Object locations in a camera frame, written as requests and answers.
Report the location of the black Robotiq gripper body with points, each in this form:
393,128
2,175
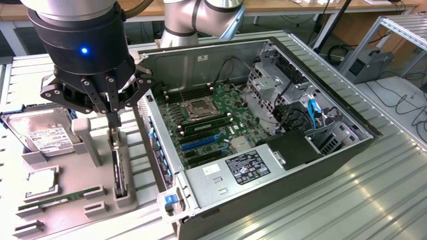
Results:
83,37

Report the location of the graphics card with metal bracket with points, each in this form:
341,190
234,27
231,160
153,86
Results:
118,162

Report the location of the silver hard disk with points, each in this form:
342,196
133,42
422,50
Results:
43,135

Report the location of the blue disk caddy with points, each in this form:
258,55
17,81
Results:
14,109

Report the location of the metal CPU socket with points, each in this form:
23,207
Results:
201,107

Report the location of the green RAM stick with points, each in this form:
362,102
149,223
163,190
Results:
207,126
61,198

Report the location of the green motherboard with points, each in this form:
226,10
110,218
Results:
234,100

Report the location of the blue expansion slot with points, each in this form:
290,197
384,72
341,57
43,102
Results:
198,145

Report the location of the silver CPU chip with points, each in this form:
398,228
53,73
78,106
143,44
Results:
41,182

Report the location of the silver drive cage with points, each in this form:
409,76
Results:
267,82

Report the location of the silver chipset heatsink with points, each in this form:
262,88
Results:
241,145

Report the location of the grey parts rack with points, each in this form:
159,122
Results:
77,200

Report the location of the silver power supply unit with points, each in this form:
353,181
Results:
214,185

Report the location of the blue case latch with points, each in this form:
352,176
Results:
170,200

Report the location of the black plastic air shroud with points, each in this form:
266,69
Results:
294,150

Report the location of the vented silver disk bay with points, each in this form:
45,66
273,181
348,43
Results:
334,137

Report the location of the black slanted pole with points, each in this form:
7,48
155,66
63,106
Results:
334,23

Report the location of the open dark PC case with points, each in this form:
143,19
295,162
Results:
283,207

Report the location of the grey equipment box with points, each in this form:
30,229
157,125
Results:
364,67

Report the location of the wooden desk white frame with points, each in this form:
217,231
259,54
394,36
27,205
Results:
283,7
10,13

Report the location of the aluminium profile frame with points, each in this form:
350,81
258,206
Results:
401,27

